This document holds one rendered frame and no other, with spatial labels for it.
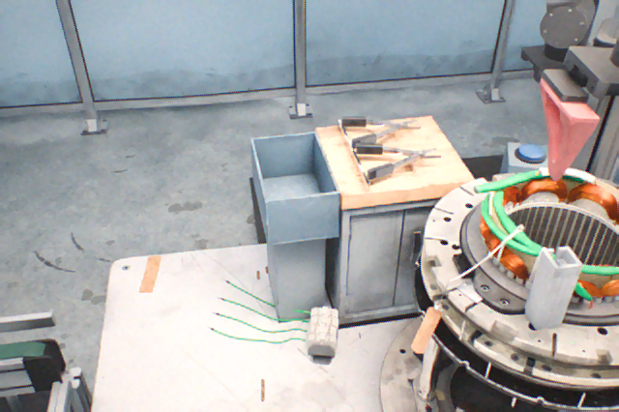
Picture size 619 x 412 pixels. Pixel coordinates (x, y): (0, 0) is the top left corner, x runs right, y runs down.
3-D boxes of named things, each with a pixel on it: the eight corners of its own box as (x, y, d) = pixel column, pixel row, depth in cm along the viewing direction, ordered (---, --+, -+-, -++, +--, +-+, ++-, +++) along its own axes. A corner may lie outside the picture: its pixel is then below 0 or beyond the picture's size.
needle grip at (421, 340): (430, 314, 72) (412, 353, 75) (444, 316, 72) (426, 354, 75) (426, 306, 73) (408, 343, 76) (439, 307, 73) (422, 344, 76)
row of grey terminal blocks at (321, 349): (334, 366, 101) (335, 348, 98) (305, 362, 101) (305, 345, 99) (339, 318, 109) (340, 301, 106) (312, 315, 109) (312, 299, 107)
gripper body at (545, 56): (604, 71, 92) (619, 22, 88) (537, 79, 91) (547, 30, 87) (582, 51, 97) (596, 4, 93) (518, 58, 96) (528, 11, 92)
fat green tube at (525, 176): (475, 202, 76) (478, 189, 74) (463, 183, 79) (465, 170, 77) (591, 190, 77) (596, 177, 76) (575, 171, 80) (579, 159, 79)
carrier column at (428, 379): (419, 406, 93) (437, 309, 80) (414, 392, 95) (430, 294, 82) (435, 403, 93) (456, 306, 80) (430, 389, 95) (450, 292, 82)
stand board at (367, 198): (341, 210, 90) (341, 196, 89) (314, 139, 105) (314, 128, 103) (473, 193, 93) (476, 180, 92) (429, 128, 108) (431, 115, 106)
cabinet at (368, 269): (338, 330, 107) (342, 209, 90) (315, 255, 121) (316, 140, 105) (447, 313, 110) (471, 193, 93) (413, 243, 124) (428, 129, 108)
